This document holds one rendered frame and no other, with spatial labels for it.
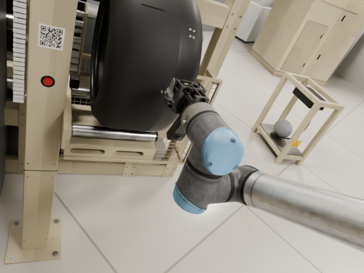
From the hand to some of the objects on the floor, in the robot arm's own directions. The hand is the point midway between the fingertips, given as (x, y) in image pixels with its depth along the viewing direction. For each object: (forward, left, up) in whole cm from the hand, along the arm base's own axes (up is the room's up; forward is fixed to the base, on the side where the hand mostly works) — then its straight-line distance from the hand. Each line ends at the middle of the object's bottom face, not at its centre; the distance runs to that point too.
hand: (171, 91), depth 88 cm
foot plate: (+34, +14, -126) cm, 131 cm away
